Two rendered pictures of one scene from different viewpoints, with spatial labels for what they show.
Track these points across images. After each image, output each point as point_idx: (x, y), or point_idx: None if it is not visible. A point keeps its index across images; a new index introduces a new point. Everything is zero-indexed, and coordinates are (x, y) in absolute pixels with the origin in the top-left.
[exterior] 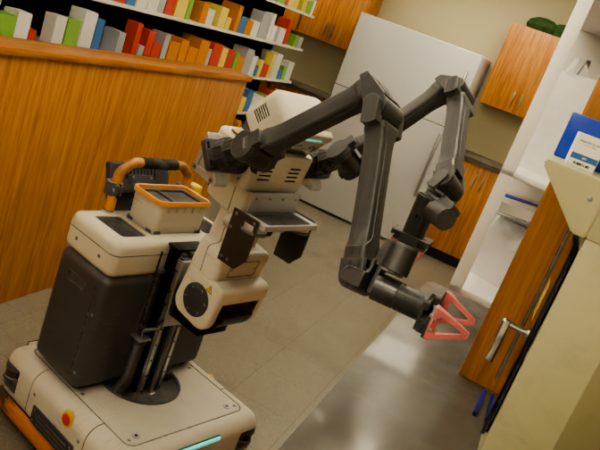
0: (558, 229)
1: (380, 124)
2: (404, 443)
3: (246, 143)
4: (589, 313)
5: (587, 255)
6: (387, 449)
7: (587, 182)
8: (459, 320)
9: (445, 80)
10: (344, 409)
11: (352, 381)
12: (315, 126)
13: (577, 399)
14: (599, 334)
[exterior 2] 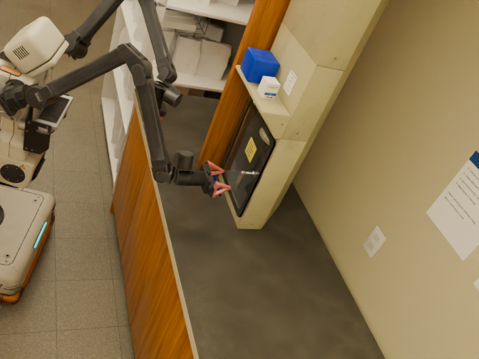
0: (239, 95)
1: (147, 83)
2: (212, 240)
3: (40, 97)
4: (282, 165)
5: (281, 145)
6: (210, 249)
7: (281, 117)
8: (216, 172)
9: None
10: (181, 238)
11: (170, 216)
12: (91, 79)
13: (278, 194)
14: (286, 171)
